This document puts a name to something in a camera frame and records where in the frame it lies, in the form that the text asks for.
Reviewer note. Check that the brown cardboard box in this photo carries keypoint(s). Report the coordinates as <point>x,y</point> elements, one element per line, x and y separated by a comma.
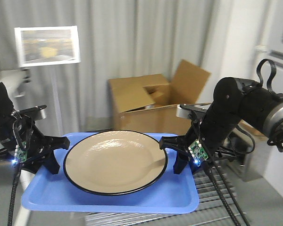
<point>149,103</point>

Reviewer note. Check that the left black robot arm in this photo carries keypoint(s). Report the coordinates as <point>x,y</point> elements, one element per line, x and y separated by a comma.
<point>7,111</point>

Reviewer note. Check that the left green circuit board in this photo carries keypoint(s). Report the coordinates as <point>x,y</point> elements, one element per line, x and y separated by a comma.
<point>20,155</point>

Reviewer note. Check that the blue plastic tray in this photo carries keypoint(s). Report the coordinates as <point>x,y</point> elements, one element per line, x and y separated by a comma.
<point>170,194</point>

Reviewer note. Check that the sign on metal stand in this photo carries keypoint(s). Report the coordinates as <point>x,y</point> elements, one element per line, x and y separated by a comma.
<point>51,54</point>

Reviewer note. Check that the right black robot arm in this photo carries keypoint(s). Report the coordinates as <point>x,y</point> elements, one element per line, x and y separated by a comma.
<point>234,100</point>

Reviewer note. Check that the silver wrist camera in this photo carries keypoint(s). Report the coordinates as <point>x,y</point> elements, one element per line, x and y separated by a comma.
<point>186,110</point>
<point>36,113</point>

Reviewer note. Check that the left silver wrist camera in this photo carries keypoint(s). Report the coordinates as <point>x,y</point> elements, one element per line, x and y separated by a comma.
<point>36,113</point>

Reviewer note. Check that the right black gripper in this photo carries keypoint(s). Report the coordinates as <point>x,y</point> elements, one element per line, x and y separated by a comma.
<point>203,144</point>

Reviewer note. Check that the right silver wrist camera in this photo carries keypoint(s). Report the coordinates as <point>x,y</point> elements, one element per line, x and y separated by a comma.
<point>186,110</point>

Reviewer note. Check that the green circuit board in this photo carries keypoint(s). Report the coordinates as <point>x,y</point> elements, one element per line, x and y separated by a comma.
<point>20,155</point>
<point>197,152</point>

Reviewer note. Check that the beige plate with black rim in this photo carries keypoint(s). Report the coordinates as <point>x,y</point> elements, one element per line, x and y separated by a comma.
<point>115,162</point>

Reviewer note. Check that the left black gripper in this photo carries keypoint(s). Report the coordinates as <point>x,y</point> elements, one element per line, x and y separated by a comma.
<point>38,146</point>

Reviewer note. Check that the right green circuit board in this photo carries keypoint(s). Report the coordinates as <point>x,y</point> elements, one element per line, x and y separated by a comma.
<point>197,152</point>

